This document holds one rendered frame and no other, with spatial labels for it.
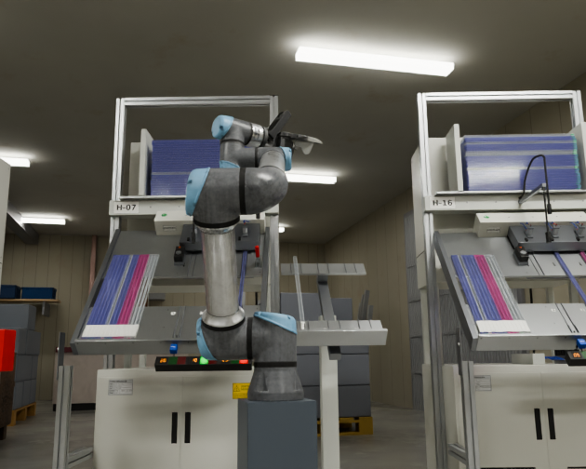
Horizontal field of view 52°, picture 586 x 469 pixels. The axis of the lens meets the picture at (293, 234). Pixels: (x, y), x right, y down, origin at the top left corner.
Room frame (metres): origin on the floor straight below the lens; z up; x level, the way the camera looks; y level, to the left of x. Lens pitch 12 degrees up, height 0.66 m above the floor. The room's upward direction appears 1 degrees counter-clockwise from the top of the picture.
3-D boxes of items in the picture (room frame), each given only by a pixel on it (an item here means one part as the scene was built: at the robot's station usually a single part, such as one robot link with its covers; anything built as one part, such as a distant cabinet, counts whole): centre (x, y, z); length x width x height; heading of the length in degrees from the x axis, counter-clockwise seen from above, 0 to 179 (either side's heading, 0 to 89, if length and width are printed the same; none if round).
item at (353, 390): (6.01, -0.13, 0.61); 1.27 x 0.82 x 1.22; 13
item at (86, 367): (9.60, 2.60, 0.42); 2.32 x 1.80 x 0.84; 13
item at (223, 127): (1.77, 0.19, 1.35); 0.11 x 0.08 x 0.09; 125
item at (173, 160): (2.73, 0.39, 1.52); 0.51 x 0.13 x 0.27; 89
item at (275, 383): (1.67, 0.05, 0.60); 0.15 x 0.15 x 0.10
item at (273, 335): (1.67, 0.06, 0.72); 0.13 x 0.12 x 0.14; 90
